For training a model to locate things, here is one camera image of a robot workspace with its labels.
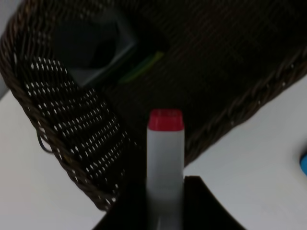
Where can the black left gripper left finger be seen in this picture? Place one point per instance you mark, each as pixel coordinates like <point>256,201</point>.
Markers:
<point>130,210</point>

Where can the white red-capped marker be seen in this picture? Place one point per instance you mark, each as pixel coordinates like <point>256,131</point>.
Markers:
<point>165,165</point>

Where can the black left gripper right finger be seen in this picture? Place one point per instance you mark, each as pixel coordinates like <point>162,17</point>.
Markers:
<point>202,211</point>

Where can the dark brown wicker basket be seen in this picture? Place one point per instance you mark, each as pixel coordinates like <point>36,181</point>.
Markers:
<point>226,59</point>

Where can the dark green pump bottle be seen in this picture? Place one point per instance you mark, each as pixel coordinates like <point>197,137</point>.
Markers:
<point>114,47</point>

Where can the blue whiteboard eraser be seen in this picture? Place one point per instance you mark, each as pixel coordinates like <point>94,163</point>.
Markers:
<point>303,163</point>

